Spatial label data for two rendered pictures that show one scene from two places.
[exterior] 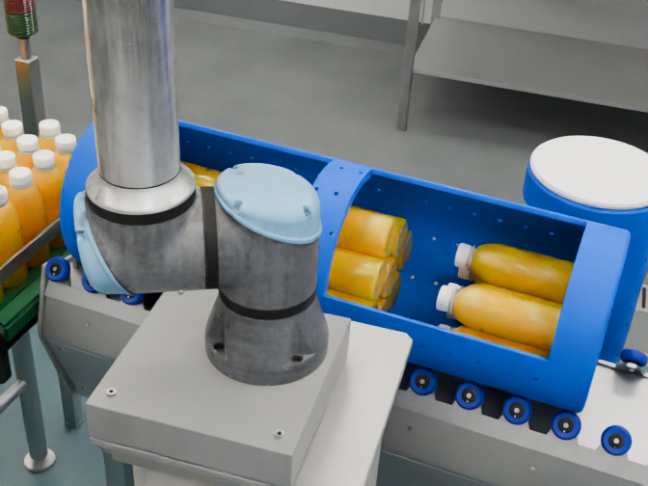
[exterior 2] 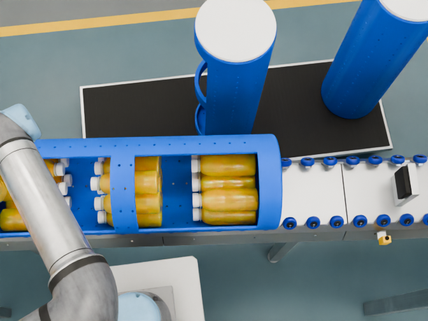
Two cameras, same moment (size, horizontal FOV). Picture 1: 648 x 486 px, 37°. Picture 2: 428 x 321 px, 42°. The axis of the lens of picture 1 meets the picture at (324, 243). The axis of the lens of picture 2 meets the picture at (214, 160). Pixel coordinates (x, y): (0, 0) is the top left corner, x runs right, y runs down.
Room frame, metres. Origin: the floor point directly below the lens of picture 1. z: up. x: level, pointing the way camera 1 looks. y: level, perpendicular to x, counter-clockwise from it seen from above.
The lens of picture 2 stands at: (0.82, -0.05, 2.67)
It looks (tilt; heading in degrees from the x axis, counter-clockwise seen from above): 72 degrees down; 333
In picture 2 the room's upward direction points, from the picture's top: 5 degrees clockwise
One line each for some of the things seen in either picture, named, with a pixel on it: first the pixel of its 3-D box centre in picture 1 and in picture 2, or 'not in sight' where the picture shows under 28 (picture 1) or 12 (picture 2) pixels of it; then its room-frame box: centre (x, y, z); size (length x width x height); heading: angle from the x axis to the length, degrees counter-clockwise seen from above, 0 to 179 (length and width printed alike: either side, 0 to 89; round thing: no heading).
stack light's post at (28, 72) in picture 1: (53, 263); not in sight; (1.93, 0.67, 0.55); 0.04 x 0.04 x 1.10; 70
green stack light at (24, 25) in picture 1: (21, 20); not in sight; (1.93, 0.67, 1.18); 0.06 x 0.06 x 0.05
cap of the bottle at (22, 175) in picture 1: (20, 175); not in sight; (1.48, 0.55, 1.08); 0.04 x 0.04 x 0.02
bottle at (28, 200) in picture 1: (26, 220); not in sight; (1.48, 0.55, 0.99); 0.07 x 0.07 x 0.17
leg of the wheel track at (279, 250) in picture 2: not in sight; (283, 246); (1.04, -0.54, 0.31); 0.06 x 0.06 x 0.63; 70
